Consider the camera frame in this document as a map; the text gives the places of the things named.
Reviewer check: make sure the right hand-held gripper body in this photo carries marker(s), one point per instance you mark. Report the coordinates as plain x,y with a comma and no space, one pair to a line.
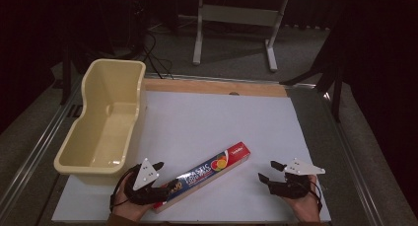
291,186

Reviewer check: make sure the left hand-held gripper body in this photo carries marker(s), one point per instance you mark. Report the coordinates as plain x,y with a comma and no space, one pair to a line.
146,175

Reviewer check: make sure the plastic wrap box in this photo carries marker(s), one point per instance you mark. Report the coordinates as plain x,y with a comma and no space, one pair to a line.
210,168

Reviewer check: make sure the person's right hand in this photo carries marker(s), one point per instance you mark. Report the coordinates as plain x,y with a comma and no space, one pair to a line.
307,208

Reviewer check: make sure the person's left hand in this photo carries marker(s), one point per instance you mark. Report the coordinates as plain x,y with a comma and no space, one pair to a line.
129,209

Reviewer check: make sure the cream plastic tub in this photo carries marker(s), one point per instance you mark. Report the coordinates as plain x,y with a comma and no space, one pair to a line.
105,134

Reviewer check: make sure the white table sheet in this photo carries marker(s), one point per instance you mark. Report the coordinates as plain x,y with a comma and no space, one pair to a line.
210,120

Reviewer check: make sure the dark curtain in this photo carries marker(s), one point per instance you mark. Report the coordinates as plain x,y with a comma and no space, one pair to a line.
26,48
384,88

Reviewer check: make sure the black equipment stand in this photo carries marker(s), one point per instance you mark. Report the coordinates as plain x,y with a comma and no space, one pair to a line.
138,18

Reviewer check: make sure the metal table rail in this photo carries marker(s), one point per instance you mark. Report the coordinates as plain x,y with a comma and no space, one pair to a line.
230,78
355,160
36,147

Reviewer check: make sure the black metal post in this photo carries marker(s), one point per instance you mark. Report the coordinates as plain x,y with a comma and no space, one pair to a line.
65,78

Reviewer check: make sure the white metal desk frame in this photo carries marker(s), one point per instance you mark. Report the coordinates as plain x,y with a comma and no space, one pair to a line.
240,15

